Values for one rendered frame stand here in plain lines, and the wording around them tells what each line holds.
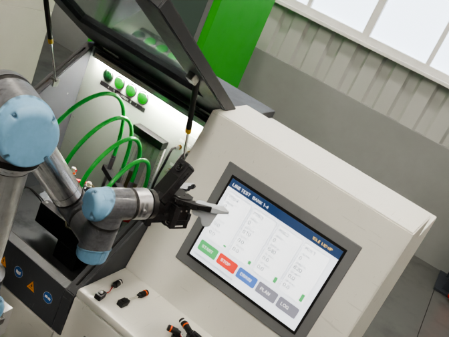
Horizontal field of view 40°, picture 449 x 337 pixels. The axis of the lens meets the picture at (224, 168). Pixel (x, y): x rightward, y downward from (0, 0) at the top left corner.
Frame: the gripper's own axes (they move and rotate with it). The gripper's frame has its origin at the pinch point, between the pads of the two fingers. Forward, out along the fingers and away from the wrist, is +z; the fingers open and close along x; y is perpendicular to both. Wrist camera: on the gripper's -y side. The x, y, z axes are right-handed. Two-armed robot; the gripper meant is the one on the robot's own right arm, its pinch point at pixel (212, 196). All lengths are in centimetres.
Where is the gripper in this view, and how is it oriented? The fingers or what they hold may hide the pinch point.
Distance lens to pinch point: 158.3
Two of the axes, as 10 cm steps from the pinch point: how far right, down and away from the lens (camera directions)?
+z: 7.5, 0.4, 6.7
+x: 5.9, 4.2, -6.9
